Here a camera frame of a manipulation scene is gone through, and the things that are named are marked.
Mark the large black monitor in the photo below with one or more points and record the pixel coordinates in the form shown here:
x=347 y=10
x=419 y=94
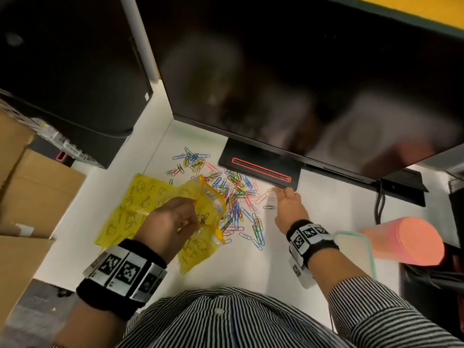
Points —
x=290 y=76

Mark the brown cardboard box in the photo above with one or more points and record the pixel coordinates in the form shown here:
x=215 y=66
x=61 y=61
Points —
x=40 y=192
x=12 y=141
x=18 y=271

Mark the black marker wristband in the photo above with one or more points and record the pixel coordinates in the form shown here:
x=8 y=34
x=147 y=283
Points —
x=308 y=241
x=121 y=275

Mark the black computer tower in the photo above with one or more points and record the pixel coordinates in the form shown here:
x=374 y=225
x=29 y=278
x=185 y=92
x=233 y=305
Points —
x=72 y=68

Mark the clear container with teal rim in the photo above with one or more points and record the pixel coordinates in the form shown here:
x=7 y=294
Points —
x=353 y=251

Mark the pile of coloured paper clips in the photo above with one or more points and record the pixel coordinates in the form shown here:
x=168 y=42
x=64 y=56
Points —
x=239 y=199

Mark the person's right hand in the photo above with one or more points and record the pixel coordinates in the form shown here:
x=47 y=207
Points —
x=292 y=212

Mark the pink cylindrical tumbler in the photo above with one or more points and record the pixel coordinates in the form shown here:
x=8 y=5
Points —
x=406 y=241

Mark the black bag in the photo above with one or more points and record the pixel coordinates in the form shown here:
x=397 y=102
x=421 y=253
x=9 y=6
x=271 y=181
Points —
x=435 y=289

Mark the yellow printed zip bag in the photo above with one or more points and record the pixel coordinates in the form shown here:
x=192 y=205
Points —
x=130 y=210
x=199 y=246

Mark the person's left fingers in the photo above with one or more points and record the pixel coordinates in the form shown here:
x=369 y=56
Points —
x=188 y=210

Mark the black white striped shirt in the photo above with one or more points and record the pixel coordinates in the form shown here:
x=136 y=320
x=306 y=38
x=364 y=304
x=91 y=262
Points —
x=235 y=318

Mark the person's right forearm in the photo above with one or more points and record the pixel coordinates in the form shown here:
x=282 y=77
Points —
x=331 y=270

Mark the person's left forearm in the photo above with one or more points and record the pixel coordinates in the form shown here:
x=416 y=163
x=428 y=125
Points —
x=89 y=329

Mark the person's left hand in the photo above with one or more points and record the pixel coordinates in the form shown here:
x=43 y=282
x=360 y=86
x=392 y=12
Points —
x=163 y=228

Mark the black monitor stand base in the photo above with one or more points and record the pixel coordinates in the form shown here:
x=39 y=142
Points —
x=253 y=159

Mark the black device box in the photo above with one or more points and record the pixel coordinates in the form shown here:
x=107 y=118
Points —
x=406 y=186

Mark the person's right fingers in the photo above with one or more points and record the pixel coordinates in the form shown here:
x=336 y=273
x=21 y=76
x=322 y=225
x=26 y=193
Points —
x=286 y=193

